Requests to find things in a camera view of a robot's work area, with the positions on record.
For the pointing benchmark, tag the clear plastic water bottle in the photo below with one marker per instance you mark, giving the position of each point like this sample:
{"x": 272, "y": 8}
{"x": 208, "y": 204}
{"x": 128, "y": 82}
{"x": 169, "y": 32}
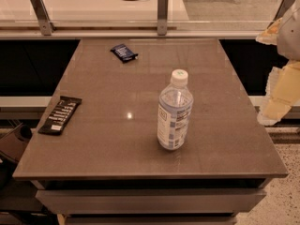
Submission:
{"x": 174, "y": 109}

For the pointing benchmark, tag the black rxbar wrapper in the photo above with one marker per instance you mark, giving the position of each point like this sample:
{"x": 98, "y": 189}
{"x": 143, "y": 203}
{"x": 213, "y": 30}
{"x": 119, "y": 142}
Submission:
{"x": 60, "y": 115}

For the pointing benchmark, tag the metal glass bracket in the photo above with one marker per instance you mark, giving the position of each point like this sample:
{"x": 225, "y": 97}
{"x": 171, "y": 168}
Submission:
{"x": 283, "y": 7}
{"x": 162, "y": 17}
{"x": 45, "y": 25}

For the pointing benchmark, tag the blue rxbar blueberry wrapper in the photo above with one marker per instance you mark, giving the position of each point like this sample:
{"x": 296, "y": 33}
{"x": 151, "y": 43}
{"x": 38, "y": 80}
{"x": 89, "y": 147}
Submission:
{"x": 124, "y": 53}

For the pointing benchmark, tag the middle metal glass bracket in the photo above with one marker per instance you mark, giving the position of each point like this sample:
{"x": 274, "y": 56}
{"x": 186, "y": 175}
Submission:
{"x": 162, "y": 17}

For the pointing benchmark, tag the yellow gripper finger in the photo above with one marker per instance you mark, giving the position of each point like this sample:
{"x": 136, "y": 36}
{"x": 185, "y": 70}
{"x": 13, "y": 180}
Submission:
{"x": 282, "y": 91}
{"x": 270, "y": 35}

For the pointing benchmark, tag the dark object at left edge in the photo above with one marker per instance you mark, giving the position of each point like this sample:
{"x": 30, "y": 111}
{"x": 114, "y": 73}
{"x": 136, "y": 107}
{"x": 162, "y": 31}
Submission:
{"x": 13, "y": 144}

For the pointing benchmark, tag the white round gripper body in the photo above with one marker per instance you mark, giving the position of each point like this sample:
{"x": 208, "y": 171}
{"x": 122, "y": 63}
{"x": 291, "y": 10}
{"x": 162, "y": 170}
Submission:
{"x": 290, "y": 37}

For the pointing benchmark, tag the left metal glass bracket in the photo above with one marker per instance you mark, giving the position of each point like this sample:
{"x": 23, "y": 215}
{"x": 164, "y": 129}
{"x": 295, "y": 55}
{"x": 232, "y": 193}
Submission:
{"x": 45, "y": 25}

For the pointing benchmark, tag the right metal glass bracket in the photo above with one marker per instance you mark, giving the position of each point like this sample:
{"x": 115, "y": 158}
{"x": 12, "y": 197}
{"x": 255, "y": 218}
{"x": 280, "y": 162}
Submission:
{"x": 283, "y": 7}

